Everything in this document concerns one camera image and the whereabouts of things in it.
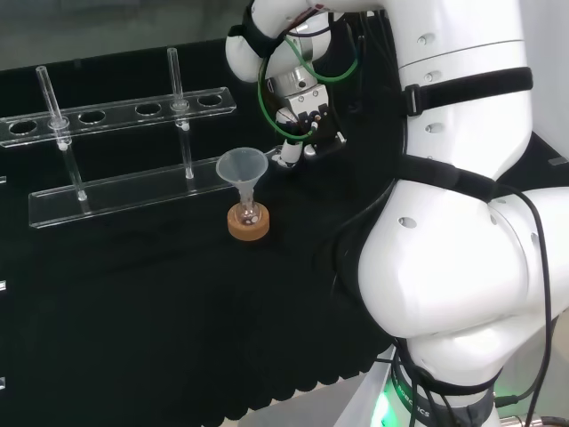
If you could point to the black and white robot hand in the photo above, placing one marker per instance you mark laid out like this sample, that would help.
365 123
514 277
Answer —
311 111

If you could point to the translucent plastic funnel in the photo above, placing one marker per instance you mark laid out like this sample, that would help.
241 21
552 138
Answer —
242 166

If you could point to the clear acrylic funnel stand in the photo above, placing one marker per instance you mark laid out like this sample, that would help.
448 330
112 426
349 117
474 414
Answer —
133 195

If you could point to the small round-bottom glass flask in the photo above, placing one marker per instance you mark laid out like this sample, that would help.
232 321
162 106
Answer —
246 214

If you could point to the black bench cloth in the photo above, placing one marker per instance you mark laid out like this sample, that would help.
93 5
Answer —
133 311

